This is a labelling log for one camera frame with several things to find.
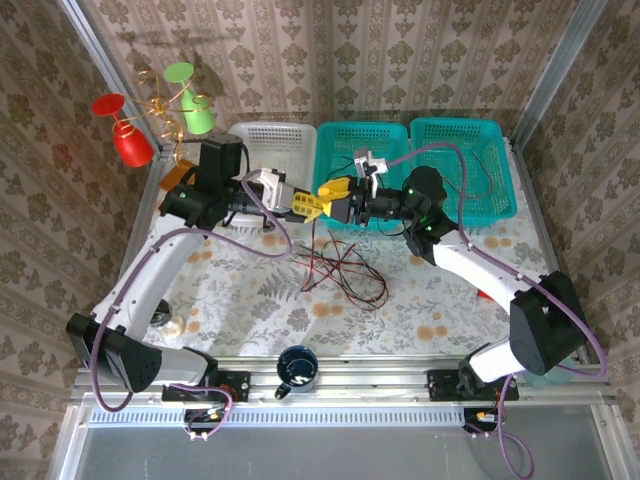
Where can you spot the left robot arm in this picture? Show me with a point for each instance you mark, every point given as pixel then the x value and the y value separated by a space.
pixel 150 280

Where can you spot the grey metal panel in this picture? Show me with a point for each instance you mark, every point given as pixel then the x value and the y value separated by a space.
pixel 325 455

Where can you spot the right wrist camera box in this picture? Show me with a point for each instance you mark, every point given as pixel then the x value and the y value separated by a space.
pixel 370 162

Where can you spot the dark blue mug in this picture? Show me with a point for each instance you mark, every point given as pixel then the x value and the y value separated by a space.
pixel 297 370

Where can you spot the white plastic basket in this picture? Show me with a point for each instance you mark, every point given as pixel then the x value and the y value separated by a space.
pixel 285 145

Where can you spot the red snack packet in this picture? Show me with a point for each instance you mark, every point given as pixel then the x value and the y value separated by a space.
pixel 485 296

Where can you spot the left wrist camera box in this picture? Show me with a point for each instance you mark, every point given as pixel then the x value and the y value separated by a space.
pixel 275 190

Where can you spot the green plastic wine glass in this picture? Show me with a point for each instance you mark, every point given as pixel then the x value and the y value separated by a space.
pixel 197 117

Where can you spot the red plastic wine glass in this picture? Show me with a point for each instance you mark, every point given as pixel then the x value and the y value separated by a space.
pixel 132 145

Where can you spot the aluminium frame post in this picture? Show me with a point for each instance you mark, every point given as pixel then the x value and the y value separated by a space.
pixel 560 65
pixel 105 65

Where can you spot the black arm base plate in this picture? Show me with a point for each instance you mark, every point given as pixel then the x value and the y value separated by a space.
pixel 440 385
pixel 240 385

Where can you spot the aluminium mounting rail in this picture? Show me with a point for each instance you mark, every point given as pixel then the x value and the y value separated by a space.
pixel 375 380

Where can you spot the translucent teal cup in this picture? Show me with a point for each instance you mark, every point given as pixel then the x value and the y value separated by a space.
pixel 562 377

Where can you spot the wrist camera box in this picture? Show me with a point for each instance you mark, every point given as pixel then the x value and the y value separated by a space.
pixel 370 162
pixel 275 190

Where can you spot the teal plastic basket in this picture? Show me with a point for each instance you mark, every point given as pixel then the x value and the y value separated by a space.
pixel 480 135
pixel 340 145

